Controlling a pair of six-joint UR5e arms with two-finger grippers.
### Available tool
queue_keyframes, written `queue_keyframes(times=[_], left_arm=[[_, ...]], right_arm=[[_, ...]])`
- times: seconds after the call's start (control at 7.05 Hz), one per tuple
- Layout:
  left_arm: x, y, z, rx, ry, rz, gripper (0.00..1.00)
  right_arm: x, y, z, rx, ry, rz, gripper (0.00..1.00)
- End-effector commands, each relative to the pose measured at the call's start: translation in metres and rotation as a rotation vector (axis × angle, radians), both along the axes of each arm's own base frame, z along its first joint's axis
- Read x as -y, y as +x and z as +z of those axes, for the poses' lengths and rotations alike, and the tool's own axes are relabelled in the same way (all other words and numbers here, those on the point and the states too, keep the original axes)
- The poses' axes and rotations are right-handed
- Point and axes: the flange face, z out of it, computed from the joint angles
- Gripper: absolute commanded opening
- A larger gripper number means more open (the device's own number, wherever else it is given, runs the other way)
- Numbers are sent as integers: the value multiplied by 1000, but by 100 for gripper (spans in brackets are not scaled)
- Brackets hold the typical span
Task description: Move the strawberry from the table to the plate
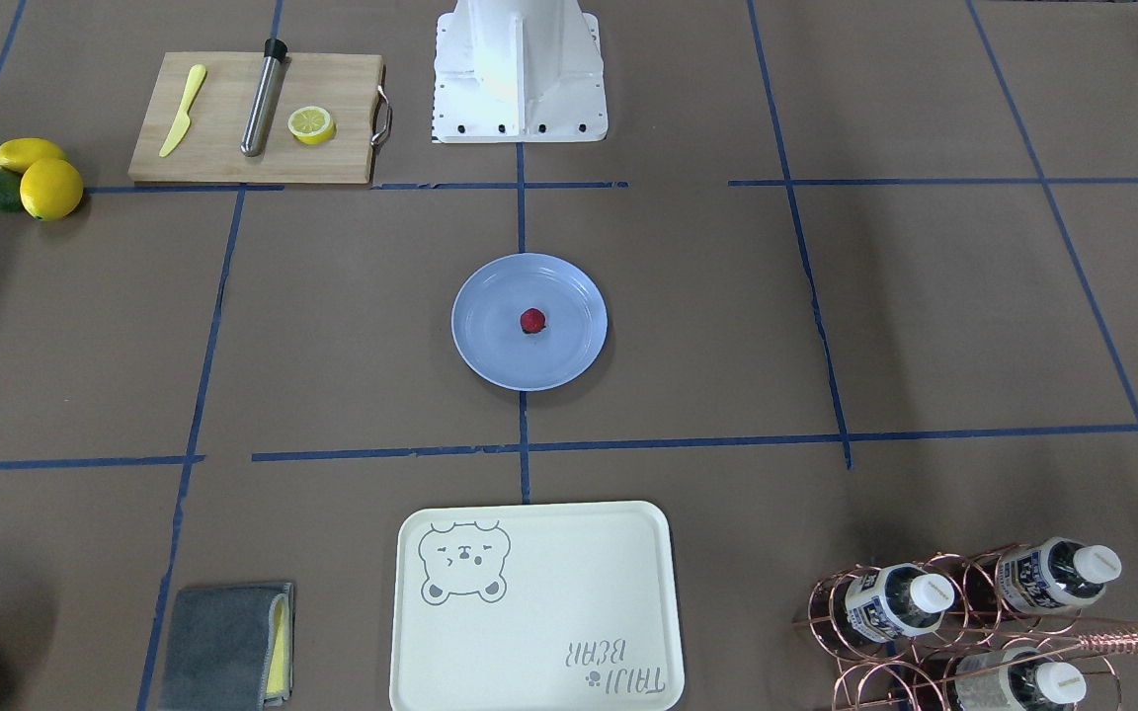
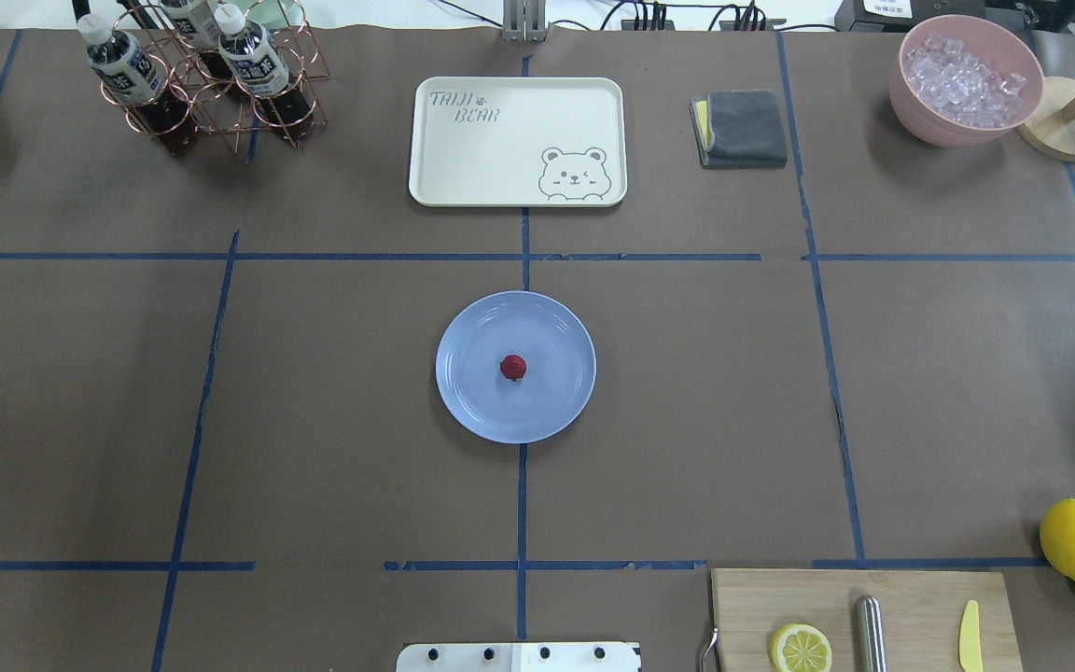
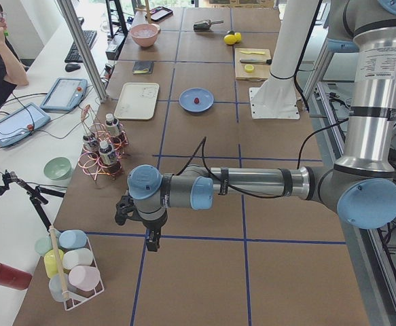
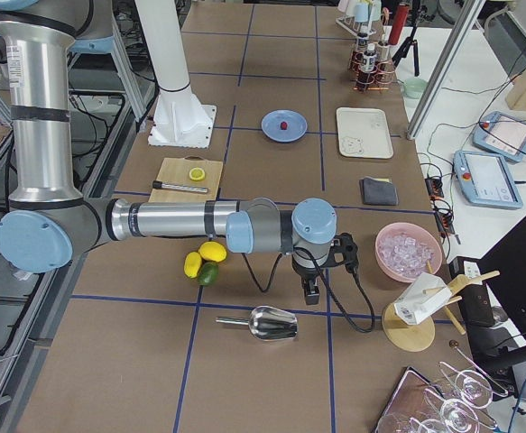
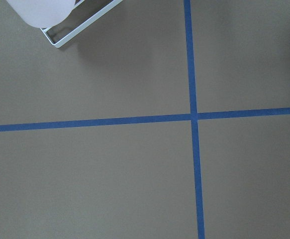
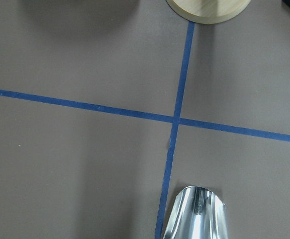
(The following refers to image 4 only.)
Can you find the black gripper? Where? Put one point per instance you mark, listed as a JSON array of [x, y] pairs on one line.
[[304, 272]]

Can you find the blue round plate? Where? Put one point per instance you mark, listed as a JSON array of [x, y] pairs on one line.
[[297, 126]]

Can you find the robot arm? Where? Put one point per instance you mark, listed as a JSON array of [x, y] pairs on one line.
[[50, 222]]

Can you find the steel scoop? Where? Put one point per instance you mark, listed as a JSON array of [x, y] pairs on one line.
[[266, 323]]

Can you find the green lime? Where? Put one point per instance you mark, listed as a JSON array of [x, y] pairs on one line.
[[208, 274]]

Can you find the pink bowl of ice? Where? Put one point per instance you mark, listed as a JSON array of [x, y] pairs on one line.
[[404, 251]]

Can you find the large yellow lemon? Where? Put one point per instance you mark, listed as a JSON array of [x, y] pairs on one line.
[[212, 251]]

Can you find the wooden stand round base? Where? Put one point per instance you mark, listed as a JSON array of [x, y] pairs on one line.
[[419, 337]]

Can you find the grey folded cloth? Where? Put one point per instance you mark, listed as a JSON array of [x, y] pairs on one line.
[[378, 192]]

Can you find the small yellow lemon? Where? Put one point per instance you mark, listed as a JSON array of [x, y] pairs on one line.
[[192, 264]]

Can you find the lemon half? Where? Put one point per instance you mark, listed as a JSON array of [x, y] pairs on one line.
[[197, 174]]

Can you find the cream bear tray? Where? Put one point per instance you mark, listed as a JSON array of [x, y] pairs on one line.
[[363, 133]]

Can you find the wooden cutting board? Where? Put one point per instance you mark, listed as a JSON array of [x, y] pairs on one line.
[[175, 171]]

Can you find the wine glasses tray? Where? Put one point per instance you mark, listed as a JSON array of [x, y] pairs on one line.
[[456, 401]]

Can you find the teach pendant near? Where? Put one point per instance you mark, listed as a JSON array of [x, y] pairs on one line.
[[485, 180]]

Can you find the teach pendant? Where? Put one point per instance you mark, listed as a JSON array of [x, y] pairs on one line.
[[503, 134], [485, 180]]

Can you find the green bowl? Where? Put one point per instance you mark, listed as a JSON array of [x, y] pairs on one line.
[[414, 87]]

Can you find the tea bottle front right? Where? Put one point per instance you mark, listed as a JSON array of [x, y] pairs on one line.
[[368, 63]]

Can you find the tea bottle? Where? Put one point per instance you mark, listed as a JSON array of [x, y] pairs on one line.
[[368, 63], [361, 45]]

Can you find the teach pendant far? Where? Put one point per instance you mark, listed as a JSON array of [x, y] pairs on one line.
[[503, 134]]

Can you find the tea bottle back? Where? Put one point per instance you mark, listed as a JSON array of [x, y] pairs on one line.
[[361, 45]]

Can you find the red thermos bottle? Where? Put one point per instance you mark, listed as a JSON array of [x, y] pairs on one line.
[[398, 22]]

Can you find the black tripod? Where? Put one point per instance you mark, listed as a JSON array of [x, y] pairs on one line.
[[410, 42]]

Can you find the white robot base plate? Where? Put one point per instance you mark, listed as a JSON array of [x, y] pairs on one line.
[[167, 131]]

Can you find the copper wire bottle rack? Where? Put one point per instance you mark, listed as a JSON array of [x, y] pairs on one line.
[[384, 71]]

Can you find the white wire cup rack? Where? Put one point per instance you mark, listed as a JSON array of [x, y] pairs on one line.
[[359, 15]]

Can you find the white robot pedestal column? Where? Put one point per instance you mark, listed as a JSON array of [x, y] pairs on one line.
[[161, 30]]

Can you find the aluminium frame post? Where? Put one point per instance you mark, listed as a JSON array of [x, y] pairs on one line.
[[456, 38]]

